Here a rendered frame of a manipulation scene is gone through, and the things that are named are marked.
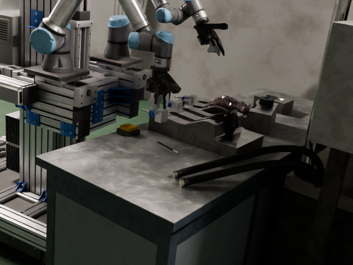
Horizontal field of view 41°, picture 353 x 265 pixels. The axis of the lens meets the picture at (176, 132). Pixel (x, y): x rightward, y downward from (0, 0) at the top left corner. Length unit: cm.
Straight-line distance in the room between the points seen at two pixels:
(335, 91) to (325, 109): 7
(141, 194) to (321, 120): 67
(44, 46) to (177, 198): 92
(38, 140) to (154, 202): 125
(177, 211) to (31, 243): 117
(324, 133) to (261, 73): 348
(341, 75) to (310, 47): 333
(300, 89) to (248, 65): 60
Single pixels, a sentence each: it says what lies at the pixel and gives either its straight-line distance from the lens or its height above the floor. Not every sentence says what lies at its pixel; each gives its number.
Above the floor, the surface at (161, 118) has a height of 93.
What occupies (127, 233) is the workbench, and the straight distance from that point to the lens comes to 177.
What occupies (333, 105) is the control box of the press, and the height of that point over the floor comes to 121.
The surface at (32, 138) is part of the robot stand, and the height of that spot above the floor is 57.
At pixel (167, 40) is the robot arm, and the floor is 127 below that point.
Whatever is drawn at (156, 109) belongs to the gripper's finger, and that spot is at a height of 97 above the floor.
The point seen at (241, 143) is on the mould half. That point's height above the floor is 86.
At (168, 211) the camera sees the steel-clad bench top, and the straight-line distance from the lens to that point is 164.
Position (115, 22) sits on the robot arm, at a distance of 270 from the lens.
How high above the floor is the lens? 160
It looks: 20 degrees down
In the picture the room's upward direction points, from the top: 7 degrees clockwise
